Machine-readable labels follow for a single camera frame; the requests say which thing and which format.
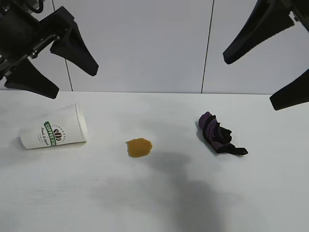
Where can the brown coffee spill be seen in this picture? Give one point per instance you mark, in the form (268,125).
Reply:
(140,148)

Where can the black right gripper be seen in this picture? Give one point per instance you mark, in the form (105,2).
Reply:
(304,6)

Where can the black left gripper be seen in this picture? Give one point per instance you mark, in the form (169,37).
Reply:
(19,33)

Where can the purple and black cloth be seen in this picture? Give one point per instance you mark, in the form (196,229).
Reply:
(212,135)

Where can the white paper coffee cup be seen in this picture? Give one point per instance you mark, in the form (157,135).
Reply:
(55,128)

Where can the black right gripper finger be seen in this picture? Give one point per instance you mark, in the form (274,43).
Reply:
(294,95)

